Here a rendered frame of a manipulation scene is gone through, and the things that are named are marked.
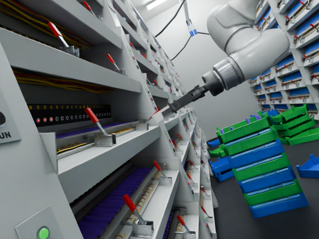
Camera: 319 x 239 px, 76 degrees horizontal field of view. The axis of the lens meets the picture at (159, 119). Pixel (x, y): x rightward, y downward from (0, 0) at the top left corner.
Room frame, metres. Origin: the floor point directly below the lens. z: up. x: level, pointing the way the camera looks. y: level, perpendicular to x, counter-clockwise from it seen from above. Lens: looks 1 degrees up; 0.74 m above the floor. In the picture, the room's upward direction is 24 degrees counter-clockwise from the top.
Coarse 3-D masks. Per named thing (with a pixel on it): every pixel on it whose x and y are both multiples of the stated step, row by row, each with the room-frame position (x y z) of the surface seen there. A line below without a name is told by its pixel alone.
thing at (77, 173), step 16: (48, 128) 0.49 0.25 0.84; (64, 128) 0.54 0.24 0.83; (48, 144) 0.24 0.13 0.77; (128, 144) 0.47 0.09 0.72; (144, 144) 0.61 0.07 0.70; (64, 160) 0.31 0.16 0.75; (80, 160) 0.30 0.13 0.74; (96, 160) 0.33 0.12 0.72; (112, 160) 0.39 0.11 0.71; (64, 176) 0.25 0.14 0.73; (80, 176) 0.29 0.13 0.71; (96, 176) 0.33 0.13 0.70; (64, 192) 0.25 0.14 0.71; (80, 192) 0.29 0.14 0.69
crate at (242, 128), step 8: (264, 112) 1.15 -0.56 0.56; (256, 120) 1.33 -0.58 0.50; (264, 120) 1.14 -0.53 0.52; (216, 128) 1.38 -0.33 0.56; (224, 128) 1.39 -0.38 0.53; (240, 128) 1.17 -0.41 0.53; (248, 128) 1.16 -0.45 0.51; (256, 128) 1.15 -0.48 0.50; (264, 128) 1.14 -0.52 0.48; (224, 136) 1.20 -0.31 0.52; (232, 136) 1.19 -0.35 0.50; (240, 136) 1.18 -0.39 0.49
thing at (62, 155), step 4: (124, 132) 0.59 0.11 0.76; (128, 132) 0.62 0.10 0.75; (116, 136) 0.53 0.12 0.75; (88, 144) 0.41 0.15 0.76; (92, 144) 0.41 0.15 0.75; (76, 148) 0.36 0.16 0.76; (80, 148) 0.37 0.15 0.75; (84, 148) 0.39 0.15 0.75; (64, 152) 0.34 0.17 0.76; (68, 152) 0.34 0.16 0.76; (72, 152) 0.35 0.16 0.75; (76, 152) 0.36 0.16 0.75; (60, 156) 0.32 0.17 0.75; (64, 156) 0.33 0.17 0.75
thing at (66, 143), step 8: (104, 128) 0.55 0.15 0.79; (112, 128) 0.56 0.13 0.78; (120, 128) 0.61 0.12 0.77; (128, 128) 0.66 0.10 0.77; (72, 136) 0.40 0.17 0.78; (80, 136) 0.42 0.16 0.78; (56, 144) 0.35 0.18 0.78; (64, 144) 0.37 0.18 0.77; (72, 144) 0.38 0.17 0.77; (80, 144) 0.42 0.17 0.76
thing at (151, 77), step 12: (132, 12) 1.52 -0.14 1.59; (132, 24) 1.53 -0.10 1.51; (144, 72) 1.54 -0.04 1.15; (156, 84) 1.53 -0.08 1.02; (156, 96) 1.54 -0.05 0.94; (168, 96) 1.52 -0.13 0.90; (180, 120) 1.52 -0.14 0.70; (168, 132) 1.54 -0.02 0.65; (180, 132) 1.52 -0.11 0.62; (192, 144) 1.61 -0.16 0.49; (192, 156) 1.52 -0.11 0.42; (204, 180) 1.52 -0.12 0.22; (216, 204) 1.52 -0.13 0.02
